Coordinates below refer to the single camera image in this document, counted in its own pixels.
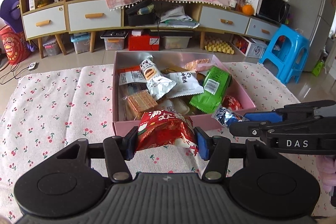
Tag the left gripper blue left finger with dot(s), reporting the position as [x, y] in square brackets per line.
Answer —
[118, 150]

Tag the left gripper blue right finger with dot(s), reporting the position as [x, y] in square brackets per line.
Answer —
[215, 150]

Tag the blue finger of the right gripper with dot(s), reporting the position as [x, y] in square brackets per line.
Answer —
[271, 116]
[246, 129]

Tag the blue white snack packet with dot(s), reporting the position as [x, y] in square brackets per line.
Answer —
[226, 117]

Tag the red snack packet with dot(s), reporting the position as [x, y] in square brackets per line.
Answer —
[231, 103]
[160, 127]

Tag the wafer biscuit packet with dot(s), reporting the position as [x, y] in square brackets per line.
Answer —
[138, 103]

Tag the clear white wafer packet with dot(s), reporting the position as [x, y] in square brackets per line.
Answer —
[174, 105]

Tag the green snack packet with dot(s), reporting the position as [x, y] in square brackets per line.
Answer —
[215, 87]

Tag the orange cracker packet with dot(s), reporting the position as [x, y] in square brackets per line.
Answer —
[131, 75]

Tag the grey white cake packet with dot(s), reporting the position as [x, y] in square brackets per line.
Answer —
[157, 84]

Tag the pink snack packet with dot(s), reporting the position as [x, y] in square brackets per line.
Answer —
[199, 65]

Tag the pink cardboard box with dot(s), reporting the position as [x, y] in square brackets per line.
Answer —
[169, 62]

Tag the blue plastic stool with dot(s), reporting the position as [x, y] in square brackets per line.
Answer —
[288, 51]

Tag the white printed carton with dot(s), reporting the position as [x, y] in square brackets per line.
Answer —
[249, 47]

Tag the yellow egg tray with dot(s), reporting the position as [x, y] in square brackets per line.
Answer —
[213, 44]

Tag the orange fruit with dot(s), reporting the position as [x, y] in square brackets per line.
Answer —
[248, 10]

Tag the red cardboard box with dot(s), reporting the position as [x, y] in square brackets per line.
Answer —
[143, 43]

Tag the black microwave oven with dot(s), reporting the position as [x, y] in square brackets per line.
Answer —
[271, 10]

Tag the clear plastic storage bin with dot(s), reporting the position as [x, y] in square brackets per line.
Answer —
[175, 42]

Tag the black storage box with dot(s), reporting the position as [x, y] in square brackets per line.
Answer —
[140, 14]

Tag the red lantern gift bag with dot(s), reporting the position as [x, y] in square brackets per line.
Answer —
[15, 45]

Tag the purple hat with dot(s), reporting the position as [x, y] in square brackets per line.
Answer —
[11, 14]

